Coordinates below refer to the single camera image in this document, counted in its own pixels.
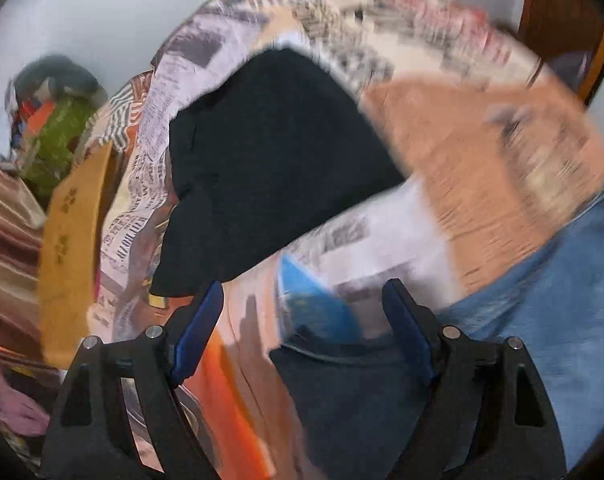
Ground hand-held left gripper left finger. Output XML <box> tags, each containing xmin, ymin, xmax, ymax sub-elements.
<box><xmin>42</xmin><ymin>280</ymin><xmax>226</xmax><ymax>480</ymax></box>

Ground blue denim pants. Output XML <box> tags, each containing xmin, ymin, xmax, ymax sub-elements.
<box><xmin>269</xmin><ymin>160</ymin><xmax>604</xmax><ymax>480</ymax></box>

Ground brown wooden door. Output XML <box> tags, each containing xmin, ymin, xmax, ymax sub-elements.
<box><xmin>517</xmin><ymin>0</ymin><xmax>604</xmax><ymax>107</ymax></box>

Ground newspaper print blanket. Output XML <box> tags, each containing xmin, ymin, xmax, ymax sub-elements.
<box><xmin>89</xmin><ymin>0</ymin><xmax>604</xmax><ymax>480</ymax></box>

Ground striped pink curtain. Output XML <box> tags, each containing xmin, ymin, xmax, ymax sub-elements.
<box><xmin>0</xmin><ymin>149</ymin><xmax>50</xmax><ymax>357</ymax></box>

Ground pink cloth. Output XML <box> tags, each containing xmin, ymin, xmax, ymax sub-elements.
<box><xmin>0</xmin><ymin>359</ymin><xmax>50</xmax><ymax>437</ymax></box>

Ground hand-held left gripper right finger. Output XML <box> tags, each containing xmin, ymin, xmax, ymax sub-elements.
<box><xmin>382</xmin><ymin>278</ymin><xmax>568</xmax><ymax>480</ymax></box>

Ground black garment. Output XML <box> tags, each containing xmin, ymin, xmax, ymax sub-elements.
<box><xmin>152</xmin><ymin>47</ymin><xmax>407</xmax><ymax>299</ymax></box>

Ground orange box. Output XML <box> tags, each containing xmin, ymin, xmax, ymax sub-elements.
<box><xmin>22</xmin><ymin>101</ymin><xmax>57</xmax><ymax>132</ymax></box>

